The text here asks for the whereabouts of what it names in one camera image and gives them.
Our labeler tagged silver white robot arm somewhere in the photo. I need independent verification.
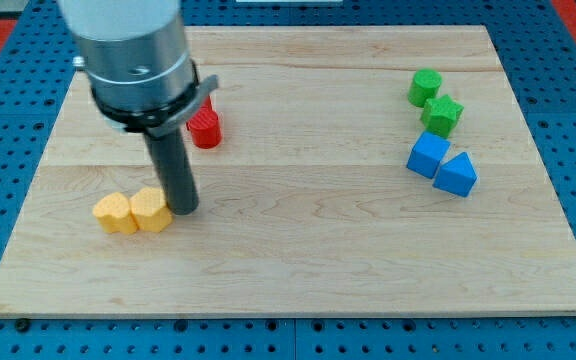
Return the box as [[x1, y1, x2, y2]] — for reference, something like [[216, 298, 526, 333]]
[[57, 0, 218, 137]]

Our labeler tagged blue triangular prism block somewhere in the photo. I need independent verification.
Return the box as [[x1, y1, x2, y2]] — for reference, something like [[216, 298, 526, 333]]
[[433, 152, 478, 197]]

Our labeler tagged green cylinder block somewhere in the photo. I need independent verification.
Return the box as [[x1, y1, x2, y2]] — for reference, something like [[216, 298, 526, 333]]
[[407, 68, 442, 107]]

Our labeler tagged yellow heart block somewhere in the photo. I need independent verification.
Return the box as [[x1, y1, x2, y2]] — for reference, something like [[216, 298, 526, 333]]
[[92, 192, 138, 234]]

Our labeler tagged red star block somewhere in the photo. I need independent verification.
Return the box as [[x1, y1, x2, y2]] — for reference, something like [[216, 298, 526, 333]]
[[185, 97, 213, 130]]

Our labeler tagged light wooden board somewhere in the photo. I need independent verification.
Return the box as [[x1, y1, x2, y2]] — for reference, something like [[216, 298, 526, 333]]
[[0, 26, 576, 319]]

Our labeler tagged yellow hexagon block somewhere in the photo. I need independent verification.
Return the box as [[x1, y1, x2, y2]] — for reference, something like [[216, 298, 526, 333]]
[[129, 187, 173, 233]]

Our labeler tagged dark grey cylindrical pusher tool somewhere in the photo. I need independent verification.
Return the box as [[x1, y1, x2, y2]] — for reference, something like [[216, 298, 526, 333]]
[[143, 129, 199, 215]]

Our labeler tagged red cylinder block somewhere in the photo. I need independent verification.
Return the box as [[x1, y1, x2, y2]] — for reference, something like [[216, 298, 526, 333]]
[[186, 108, 222, 149]]

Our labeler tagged blue cube block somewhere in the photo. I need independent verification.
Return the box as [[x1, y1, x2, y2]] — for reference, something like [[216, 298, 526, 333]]
[[406, 131, 451, 179]]

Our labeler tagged green star block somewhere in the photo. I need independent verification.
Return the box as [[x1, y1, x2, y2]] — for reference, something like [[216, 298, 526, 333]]
[[420, 95, 464, 139]]

